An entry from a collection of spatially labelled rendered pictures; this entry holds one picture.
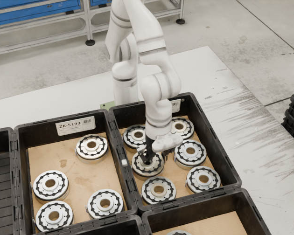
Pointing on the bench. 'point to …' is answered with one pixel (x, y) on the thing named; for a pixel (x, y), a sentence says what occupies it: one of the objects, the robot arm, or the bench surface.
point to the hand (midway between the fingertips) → (156, 160)
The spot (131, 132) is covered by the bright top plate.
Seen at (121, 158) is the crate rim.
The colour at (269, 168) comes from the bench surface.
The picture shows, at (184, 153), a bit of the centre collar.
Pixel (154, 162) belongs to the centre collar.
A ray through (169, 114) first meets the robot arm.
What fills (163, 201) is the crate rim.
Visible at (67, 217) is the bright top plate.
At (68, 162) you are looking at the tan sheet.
